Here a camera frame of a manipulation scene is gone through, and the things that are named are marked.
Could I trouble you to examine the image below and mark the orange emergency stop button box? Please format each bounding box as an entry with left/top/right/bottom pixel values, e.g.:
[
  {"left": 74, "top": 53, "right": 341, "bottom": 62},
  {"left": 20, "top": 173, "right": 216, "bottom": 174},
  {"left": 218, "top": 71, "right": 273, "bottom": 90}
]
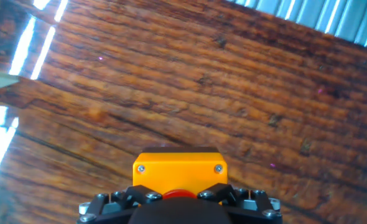
[{"left": 132, "top": 146, "right": 228, "bottom": 206}]

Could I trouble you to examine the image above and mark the glossy brown wooden board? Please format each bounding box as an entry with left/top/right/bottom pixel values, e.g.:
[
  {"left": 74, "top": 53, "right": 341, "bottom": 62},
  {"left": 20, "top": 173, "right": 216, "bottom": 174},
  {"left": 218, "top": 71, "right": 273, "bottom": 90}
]
[{"left": 0, "top": 0, "right": 367, "bottom": 224}]

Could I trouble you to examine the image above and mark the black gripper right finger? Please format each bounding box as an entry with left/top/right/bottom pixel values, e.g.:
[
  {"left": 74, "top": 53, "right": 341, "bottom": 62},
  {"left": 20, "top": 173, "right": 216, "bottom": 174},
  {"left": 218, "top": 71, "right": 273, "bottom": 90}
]
[{"left": 197, "top": 182, "right": 283, "bottom": 224}]

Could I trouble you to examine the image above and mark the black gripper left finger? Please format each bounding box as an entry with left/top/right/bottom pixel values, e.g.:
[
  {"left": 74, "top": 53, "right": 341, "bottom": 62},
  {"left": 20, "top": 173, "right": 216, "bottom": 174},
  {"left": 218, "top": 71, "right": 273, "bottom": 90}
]
[{"left": 77, "top": 185, "right": 164, "bottom": 224}]

